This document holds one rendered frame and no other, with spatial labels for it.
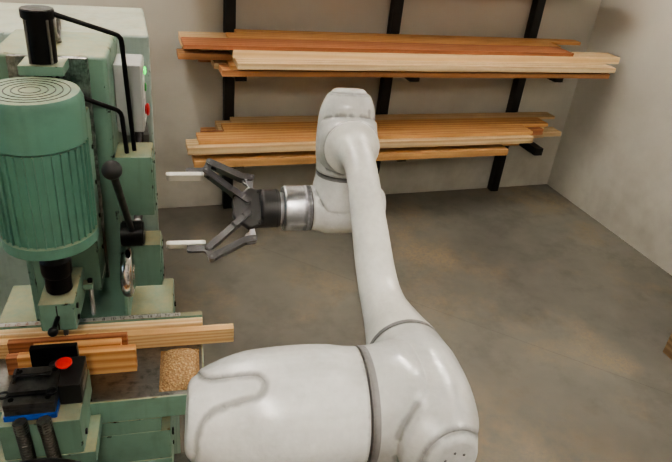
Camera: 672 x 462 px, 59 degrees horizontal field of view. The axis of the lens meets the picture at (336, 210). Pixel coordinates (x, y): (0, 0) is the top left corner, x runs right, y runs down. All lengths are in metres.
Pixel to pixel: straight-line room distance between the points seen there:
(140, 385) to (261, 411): 0.77
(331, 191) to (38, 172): 0.52
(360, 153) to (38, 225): 0.61
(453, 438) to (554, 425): 2.14
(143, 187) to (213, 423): 0.88
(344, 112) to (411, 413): 0.59
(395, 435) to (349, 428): 0.05
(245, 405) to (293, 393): 0.05
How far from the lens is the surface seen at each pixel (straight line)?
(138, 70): 1.44
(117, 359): 1.39
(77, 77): 1.35
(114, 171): 1.09
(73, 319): 1.37
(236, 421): 0.63
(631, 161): 4.33
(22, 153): 1.15
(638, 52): 4.33
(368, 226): 0.92
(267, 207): 1.13
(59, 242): 1.23
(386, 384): 0.65
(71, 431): 1.28
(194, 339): 1.45
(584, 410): 2.91
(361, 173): 0.97
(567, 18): 4.49
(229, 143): 3.27
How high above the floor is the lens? 1.87
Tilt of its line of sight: 28 degrees down
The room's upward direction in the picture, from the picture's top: 6 degrees clockwise
